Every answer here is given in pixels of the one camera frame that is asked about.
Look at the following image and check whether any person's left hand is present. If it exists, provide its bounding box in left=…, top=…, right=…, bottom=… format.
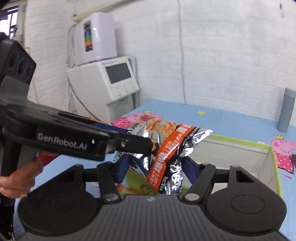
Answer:
left=0, top=157, right=44, bottom=199

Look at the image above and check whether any white water purifier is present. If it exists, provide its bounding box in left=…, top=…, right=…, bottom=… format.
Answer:
left=67, top=12, right=117, bottom=67

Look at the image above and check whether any white water dispenser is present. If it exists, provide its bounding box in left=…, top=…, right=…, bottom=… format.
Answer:
left=68, top=57, right=139, bottom=123

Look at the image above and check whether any silver orange snack bag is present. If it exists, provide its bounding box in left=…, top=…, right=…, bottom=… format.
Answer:
left=130, top=111, right=214, bottom=195

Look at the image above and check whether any red biscuit snack packet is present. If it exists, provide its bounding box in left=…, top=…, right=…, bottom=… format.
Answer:
left=114, top=184, right=158, bottom=201

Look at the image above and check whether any blue cartoon tablecloth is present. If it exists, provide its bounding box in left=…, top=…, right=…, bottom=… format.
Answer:
left=9, top=105, right=287, bottom=240

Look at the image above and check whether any green cardboard box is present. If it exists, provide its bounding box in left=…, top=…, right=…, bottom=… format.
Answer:
left=124, top=133, right=283, bottom=198

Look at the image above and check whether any grey cylindrical bottle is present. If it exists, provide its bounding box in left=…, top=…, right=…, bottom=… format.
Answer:
left=276, top=88, right=295, bottom=133

